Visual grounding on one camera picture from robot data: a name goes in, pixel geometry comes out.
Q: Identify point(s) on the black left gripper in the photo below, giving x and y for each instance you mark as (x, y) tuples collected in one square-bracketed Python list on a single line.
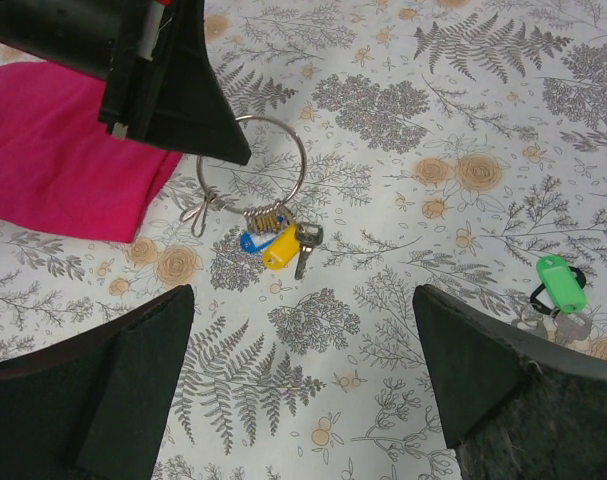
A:
[(151, 56)]

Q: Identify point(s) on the blue key tag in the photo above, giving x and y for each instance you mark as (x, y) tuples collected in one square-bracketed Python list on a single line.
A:
[(254, 243)]

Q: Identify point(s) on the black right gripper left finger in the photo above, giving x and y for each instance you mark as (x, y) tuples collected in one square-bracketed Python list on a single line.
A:
[(95, 406)]

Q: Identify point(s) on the yellow key tag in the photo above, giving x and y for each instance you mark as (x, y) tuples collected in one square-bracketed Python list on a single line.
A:
[(281, 250)]

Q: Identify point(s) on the silver key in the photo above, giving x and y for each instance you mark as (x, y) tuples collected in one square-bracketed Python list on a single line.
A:
[(309, 236)]

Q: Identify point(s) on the green key tag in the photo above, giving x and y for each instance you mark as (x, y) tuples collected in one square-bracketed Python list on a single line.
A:
[(563, 285)]

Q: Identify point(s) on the pink folded cloth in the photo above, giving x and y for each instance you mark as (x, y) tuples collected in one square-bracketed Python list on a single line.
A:
[(60, 172)]

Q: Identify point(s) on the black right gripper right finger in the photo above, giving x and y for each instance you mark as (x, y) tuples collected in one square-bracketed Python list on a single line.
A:
[(512, 405)]

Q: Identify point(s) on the black key tag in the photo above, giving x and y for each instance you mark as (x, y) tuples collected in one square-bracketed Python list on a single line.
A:
[(558, 290)]

